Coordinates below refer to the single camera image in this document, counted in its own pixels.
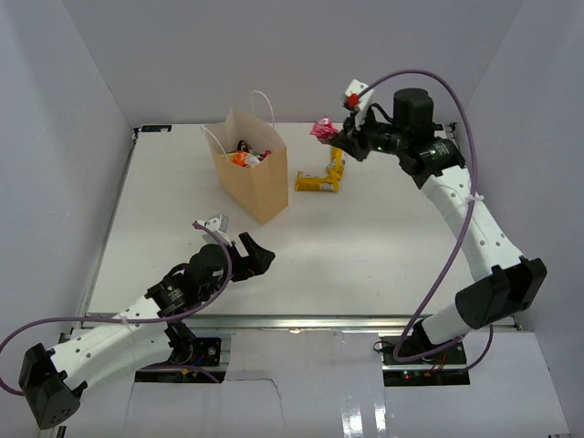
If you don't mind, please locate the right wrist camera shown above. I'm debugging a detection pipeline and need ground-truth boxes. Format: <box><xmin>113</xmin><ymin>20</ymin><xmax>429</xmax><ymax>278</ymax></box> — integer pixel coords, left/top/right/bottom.
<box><xmin>343</xmin><ymin>79</ymin><xmax>375</xmax><ymax>130</ymax></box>

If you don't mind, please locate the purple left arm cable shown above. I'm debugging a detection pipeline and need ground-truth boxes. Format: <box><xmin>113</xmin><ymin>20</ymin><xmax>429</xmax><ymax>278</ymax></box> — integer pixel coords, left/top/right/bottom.
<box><xmin>0</xmin><ymin>221</ymin><xmax>234</xmax><ymax>397</ymax></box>

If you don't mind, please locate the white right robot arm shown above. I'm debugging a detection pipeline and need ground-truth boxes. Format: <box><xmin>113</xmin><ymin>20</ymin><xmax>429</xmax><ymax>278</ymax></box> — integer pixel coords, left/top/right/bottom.
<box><xmin>328</xmin><ymin>79</ymin><xmax>548</xmax><ymax>364</ymax></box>

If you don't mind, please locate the white front cover sheet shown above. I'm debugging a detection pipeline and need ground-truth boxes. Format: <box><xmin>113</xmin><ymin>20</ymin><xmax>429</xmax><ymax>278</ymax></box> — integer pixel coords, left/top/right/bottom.
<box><xmin>65</xmin><ymin>331</ymin><xmax>569</xmax><ymax>437</ymax></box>

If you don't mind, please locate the brown paper bag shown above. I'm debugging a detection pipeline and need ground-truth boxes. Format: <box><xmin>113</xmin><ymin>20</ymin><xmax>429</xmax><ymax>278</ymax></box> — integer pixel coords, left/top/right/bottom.
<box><xmin>202</xmin><ymin>107</ymin><xmax>288</xmax><ymax>225</ymax></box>

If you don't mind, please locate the yellow snack bar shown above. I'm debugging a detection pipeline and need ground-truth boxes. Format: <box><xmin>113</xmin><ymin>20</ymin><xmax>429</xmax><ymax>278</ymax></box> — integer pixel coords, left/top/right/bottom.
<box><xmin>327</xmin><ymin>147</ymin><xmax>346</xmax><ymax>180</ymax></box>
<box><xmin>294</xmin><ymin>171</ymin><xmax>340</xmax><ymax>193</ymax></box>

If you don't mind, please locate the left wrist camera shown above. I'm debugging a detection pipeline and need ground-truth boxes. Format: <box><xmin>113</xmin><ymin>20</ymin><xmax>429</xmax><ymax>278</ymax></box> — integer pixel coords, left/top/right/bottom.
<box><xmin>193</xmin><ymin>214</ymin><xmax>231</xmax><ymax>245</ymax></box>

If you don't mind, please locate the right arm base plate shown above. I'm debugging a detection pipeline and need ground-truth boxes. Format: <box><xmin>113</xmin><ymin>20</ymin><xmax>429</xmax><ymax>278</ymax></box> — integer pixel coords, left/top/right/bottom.
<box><xmin>373</xmin><ymin>337</ymin><xmax>470</xmax><ymax>388</ymax></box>

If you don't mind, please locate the aluminium front rail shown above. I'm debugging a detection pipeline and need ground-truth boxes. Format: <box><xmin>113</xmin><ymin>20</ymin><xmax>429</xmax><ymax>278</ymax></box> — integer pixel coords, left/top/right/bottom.
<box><xmin>68</xmin><ymin>313</ymin><xmax>519</xmax><ymax>332</ymax></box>

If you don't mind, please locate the blue corner marker tag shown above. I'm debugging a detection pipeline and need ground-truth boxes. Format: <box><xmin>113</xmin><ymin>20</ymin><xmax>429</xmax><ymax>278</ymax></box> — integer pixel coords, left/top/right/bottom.
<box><xmin>140</xmin><ymin>124</ymin><xmax>172</xmax><ymax>133</ymax></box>

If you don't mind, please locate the yellow snack bar lower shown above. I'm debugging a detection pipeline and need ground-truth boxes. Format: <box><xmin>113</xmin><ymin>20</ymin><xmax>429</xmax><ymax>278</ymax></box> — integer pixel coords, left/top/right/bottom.
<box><xmin>294</xmin><ymin>171</ymin><xmax>340</xmax><ymax>193</ymax></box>

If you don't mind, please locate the orange snack packet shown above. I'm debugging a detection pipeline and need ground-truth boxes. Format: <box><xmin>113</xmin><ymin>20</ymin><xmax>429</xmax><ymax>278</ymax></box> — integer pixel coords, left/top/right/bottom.
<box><xmin>228</xmin><ymin>151</ymin><xmax>260</xmax><ymax>168</ymax></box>

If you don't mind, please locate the small red triangular snack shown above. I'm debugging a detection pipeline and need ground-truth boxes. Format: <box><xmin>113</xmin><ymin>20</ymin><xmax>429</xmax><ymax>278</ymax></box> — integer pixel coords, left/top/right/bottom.
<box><xmin>310</xmin><ymin>117</ymin><xmax>339</xmax><ymax>144</ymax></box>

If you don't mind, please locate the dark purple candy packet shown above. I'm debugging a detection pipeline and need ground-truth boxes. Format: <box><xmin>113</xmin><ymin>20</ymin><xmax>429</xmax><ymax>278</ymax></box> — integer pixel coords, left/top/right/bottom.
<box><xmin>236</xmin><ymin>140</ymin><xmax>253</xmax><ymax>153</ymax></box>

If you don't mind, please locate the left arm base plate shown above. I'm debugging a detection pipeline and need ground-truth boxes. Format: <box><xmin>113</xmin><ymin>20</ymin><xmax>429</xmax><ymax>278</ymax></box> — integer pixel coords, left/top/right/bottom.
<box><xmin>134</xmin><ymin>338</ymin><xmax>225</xmax><ymax>384</ymax></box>

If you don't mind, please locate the yellow snack bar upper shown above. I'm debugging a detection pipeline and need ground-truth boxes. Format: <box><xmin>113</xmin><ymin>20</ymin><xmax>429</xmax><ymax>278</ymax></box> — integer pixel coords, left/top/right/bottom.
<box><xmin>327</xmin><ymin>147</ymin><xmax>346</xmax><ymax>180</ymax></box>

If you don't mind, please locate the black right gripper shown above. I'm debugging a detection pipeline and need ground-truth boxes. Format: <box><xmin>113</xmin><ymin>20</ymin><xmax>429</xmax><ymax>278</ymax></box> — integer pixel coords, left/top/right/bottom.
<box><xmin>332</xmin><ymin>105</ymin><xmax>409</xmax><ymax>162</ymax></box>

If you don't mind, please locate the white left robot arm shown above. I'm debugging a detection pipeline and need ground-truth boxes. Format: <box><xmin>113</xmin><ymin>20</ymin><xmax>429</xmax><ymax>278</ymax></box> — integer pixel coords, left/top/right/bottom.
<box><xmin>18</xmin><ymin>232</ymin><xmax>276</xmax><ymax>430</ymax></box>

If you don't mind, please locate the pink square snack packet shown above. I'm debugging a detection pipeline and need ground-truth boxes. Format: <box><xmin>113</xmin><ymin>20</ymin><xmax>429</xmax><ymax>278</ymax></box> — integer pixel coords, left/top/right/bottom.
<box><xmin>255</xmin><ymin>150</ymin><xmax>272</xmax><ymax>161</ymax></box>

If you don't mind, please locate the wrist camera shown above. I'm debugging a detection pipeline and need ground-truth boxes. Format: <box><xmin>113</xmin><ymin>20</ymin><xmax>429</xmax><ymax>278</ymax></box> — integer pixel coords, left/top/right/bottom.
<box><xmin>343</xmin><ymin>79</ymin><xmax>375</xmax><ymax>130</ymax></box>
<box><xmin>193</xmin><ymin>214</ymin><xmax>231</xmax><ymax>245</ymax></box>

